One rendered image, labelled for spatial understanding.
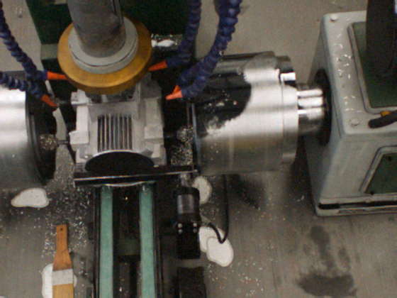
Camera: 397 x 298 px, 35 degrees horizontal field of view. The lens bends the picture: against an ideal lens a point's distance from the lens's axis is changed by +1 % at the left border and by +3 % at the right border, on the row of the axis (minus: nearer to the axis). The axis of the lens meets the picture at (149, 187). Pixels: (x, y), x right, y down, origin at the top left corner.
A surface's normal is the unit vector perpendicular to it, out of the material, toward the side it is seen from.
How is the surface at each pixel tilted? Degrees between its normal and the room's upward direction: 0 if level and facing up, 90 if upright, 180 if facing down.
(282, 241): 0
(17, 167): 69
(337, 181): 89
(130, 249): 0
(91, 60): 0
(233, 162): 85
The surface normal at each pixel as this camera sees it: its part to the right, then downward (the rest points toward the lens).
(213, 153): 0.00, 0.67
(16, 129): -0.06, 0.08
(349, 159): 0.03, 0.88
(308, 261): -0.08, -0.45
